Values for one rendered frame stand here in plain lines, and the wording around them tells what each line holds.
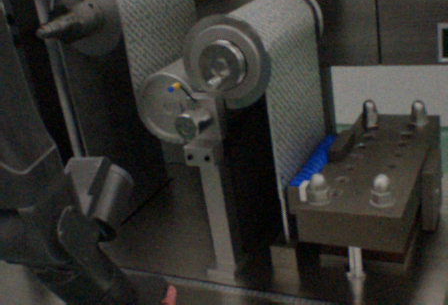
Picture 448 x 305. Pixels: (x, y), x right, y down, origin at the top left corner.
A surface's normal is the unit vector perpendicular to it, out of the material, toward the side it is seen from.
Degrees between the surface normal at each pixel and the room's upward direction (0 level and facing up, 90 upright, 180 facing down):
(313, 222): 90
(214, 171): 90
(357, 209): 0
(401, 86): 90
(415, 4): 90
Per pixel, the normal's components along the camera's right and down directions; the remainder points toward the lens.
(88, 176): -0.26, -0.67
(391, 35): -0.44, 0.39
